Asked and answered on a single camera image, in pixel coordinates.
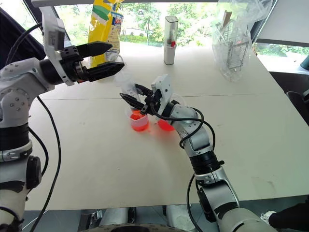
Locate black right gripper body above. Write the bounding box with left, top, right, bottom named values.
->
left=140, top=88, right=162, bottom=115

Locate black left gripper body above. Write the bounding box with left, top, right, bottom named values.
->
left=59, top=45, right=90, bottom=84

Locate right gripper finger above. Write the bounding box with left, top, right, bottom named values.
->
left=119, top=92, right=146, bottom=111
left=134, top=83, right=154, bottom=97

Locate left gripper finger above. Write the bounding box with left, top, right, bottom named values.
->
left=77, top=41, right=113, bottom=58
left=85, top=61, right=126, bottom=82

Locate clear plastic cup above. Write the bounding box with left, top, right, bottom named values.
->
left=114, top=72, right=143, bottom=119

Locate clear cup with red liquid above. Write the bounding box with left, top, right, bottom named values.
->
left=124, top=107, right=151, bottom=132
left=156, top=92, right=187, bottom=132

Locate yellow snack bag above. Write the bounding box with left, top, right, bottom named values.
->
left=87, top=0, right=124, bottom=69

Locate white and blue packet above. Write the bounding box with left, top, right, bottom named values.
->
left=105, top=11, right=125, bottom=55

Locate tall white lidded container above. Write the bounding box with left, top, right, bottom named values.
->
left=163, top=15, right=180, bottom=66

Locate white cylinder under table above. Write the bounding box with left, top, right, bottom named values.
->
left=102, top=207, right=129, bottom=227
left=166, top=204, right=194, bottom=232

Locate clear plastic bag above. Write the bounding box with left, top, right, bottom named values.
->
left=211, top=0, right=275, bottom=82

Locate black office chair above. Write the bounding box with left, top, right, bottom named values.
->
left=268, top=70, right=309, bottom=128

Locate white panel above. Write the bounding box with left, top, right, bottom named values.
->
left=255, top=0, right=309, bottom=48

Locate white sneaker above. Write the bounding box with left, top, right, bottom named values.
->
left=260, top=210, right=277, bottom=226

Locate black trouser leg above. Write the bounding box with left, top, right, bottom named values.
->
left=268, top=200, right=309, bottom=232

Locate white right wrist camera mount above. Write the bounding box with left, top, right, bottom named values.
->
left=151, top=73, right=175, bottom=110

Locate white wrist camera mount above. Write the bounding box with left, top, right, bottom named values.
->
left=38, top=6, right=76, bottom=87
left=151, top=73, right=175, bottom=110

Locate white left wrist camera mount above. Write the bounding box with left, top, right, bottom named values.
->
left=38, top=6, right=76, bottom=87

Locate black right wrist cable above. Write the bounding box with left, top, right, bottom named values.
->
left=149, top=101, right=216, bottom=150

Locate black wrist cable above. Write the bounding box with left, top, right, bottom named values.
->
left=4, top=22, right=44, bottom=66
left=149, top=101, right=216, bottom=150

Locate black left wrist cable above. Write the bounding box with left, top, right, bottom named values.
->
left=4, top=22, right=44, bottom=66

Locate long black left arm cable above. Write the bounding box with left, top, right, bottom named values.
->
left=30, top=95, right=62, bottom=232

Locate short black left arm cable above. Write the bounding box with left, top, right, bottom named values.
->
left=28, top=127, right=50, bottom=177

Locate metal wire rack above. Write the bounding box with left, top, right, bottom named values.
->
left=223, top=10, right=251, bottom=73

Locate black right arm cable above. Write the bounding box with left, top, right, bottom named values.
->
left=186, top=173, right=204, bottom=232

